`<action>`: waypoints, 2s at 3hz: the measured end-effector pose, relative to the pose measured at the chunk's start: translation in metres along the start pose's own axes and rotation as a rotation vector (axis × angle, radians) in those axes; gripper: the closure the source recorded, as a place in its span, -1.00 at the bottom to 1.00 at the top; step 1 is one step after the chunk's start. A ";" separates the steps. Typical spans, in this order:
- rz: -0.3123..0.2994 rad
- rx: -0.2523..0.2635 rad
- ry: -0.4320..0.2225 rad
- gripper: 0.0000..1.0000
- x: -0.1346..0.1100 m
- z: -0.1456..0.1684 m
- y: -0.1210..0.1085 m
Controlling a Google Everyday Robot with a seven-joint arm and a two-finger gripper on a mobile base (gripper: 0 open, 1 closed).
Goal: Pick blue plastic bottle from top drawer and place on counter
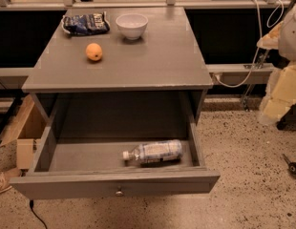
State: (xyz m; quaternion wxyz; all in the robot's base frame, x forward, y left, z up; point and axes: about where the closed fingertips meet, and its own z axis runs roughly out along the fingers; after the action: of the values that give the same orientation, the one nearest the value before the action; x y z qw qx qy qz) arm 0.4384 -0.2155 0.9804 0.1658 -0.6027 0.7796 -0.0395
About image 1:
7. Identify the clear plastic water bottle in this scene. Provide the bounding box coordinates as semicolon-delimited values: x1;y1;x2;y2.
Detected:
122;139;183;164

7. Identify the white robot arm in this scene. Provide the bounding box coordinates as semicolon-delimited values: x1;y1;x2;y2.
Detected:
278;4;296;61

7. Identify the grey cabinet with counter top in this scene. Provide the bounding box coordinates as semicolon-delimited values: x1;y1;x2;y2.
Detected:
21;6;215;145

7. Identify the metal drawer knob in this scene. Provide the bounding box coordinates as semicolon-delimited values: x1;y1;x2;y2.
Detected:
116;186;124;197

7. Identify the grey open drawer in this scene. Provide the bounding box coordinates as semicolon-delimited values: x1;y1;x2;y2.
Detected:
9;94;222;201

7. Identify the orange fruit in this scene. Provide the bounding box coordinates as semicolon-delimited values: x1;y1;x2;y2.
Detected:
86;43;102;61

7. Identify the white ceramic bowl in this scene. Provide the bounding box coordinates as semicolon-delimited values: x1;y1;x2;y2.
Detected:
116;13;148;40

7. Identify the blue snack bag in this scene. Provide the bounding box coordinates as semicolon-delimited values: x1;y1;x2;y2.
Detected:
61;11;110;36

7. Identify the light wooden box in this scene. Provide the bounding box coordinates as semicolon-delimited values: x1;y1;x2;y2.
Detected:
0;95;46;170

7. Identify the black caster wheel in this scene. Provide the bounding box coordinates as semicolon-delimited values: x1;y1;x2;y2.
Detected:
283;155;296;175

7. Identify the tan shoe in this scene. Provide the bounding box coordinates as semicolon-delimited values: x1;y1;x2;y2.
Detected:
0;168;21;194

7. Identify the black floor cable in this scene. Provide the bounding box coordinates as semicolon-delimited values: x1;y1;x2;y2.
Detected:
29;199;49;229

